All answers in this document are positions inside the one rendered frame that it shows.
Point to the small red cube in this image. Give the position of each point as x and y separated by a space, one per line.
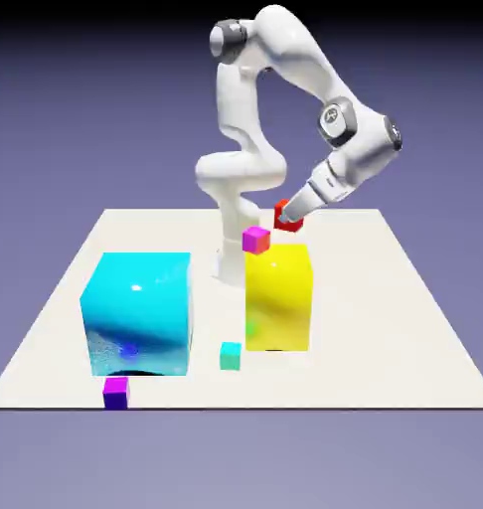
291 225

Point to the large cyan box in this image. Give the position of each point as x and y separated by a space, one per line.
138 314

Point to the small pink cube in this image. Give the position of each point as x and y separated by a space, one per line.
255 239

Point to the small purple cube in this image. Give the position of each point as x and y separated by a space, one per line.
116 393

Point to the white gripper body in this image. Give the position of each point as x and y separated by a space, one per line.
303 203

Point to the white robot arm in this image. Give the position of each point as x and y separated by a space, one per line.
241 119

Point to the small teal cube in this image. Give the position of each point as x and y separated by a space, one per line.
230 356

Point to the large yellow box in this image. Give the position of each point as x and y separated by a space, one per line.
277 298

